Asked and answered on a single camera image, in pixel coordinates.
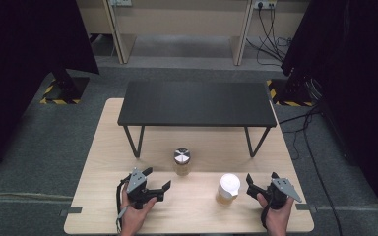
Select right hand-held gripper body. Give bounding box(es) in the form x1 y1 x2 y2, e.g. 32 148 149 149
265 177 303 210

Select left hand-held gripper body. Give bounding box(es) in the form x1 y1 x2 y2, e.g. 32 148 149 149
125 167 165 210

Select glass jar with white lid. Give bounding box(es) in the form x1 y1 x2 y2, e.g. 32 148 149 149
215 172 241 207

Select glass jar with silver lid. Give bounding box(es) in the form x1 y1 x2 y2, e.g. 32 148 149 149
172 147 192 177

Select black raised shelf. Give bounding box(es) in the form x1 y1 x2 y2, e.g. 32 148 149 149
116 81 278 159

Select person's right hand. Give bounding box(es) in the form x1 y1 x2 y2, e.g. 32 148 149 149
256 192 295 236

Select person's left hand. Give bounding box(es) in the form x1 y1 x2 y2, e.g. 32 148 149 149
119 186 158 236

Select grey tape strip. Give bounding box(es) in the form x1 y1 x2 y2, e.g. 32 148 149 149
59 206 84 217
295 203 319 211

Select black stand base striped tape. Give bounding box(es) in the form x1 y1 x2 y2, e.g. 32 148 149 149
266 76 316 107
39 68 91 105

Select black curtain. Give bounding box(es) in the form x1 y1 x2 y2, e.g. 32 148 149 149
281 0 378 227
0 0 100 180

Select beige desk leg panel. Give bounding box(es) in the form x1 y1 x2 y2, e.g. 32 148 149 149
229 0 254 67
101 0 138 65

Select left hand-held gripper cable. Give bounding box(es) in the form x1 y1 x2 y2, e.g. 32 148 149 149
115 178 133 234

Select hand-held gripper cable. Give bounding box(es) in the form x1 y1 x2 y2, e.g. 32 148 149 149
260 204 272 230
115 178 133 234

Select right hand-held gripper cable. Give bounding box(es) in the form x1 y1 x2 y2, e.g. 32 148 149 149
260 204 272 230

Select black floor cables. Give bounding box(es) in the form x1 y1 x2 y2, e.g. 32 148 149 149
245 6 344 236

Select white wall socket with plugs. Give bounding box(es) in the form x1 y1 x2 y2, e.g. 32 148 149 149
253 0 278 10

